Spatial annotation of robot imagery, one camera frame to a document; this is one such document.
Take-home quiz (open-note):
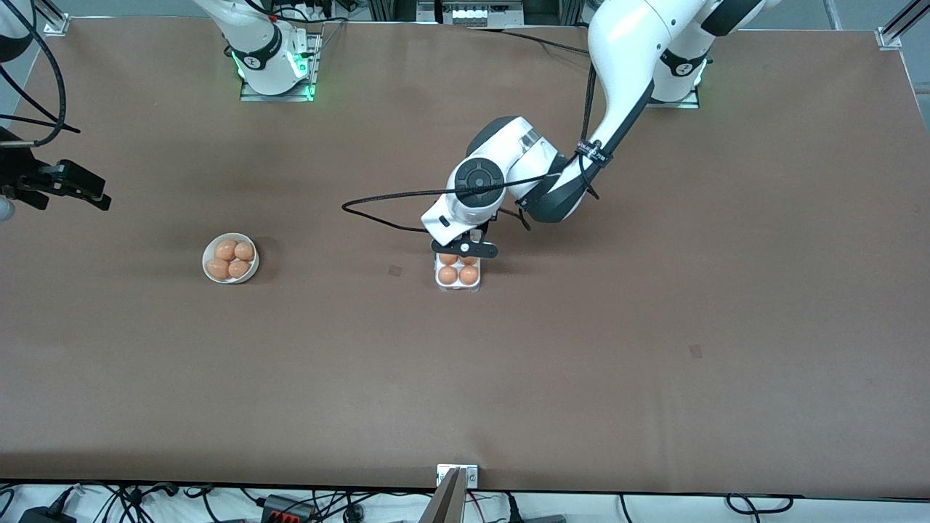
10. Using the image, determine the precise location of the clear plastic egg carton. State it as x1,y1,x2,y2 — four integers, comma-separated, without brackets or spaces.
434,230,486,293

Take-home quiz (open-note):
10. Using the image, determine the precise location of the grey control box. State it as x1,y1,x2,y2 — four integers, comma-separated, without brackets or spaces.
416,0,525,28

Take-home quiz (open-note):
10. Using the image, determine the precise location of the black box with orange plugs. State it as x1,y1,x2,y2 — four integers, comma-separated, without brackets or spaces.
260,494,315,522

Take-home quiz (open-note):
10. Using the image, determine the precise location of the white round bowl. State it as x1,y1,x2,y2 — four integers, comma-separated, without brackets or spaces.
202,232,260,285

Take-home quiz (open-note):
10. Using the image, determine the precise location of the white power strip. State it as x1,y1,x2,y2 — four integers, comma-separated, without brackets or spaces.
269,0,342,23

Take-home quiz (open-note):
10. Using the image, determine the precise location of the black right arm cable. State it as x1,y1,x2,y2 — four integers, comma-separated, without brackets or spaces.
0,0,82,146

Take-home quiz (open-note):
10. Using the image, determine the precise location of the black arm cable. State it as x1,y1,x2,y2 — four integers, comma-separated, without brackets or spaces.
0,0,82,146
341,62,604,235

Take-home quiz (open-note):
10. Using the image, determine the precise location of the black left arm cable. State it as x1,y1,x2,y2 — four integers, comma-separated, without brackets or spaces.
341,62,604,235

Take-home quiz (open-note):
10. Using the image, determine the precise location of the aluminium frame post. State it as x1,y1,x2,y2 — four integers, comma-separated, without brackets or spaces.
25,0,71,36
876,0,930,49

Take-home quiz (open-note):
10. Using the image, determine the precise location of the black cable strap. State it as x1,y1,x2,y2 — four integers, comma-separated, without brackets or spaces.
576,140,613,169

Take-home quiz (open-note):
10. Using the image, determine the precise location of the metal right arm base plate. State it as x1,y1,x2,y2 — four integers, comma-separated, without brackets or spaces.
240,29,322,102

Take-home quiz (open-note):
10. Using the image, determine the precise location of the black cable on table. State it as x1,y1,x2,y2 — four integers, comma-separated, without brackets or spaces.
465,25,593,57

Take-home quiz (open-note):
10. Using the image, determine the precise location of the metal table edge bracket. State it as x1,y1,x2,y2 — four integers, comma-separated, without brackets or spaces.
436,464,480,489

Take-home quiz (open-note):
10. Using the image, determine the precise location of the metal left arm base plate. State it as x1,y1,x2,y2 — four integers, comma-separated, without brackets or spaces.
647,69,700,110

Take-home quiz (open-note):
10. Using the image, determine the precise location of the brown camera stand post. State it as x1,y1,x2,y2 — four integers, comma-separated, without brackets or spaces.
418,467,468,523

